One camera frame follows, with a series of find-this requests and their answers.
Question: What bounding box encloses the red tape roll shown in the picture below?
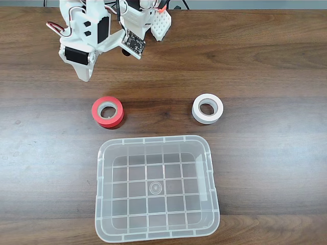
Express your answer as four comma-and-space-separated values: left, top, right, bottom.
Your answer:
91, 95, 125, 129

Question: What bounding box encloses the clear plastic box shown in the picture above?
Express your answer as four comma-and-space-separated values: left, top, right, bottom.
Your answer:
94, 135, 221, 243

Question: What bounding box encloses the white tape roll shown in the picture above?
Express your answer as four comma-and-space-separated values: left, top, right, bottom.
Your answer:
191, 93, 224, 126

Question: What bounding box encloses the camera on white bracket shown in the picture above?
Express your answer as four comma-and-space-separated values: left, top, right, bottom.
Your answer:
96, 28, 147, 60

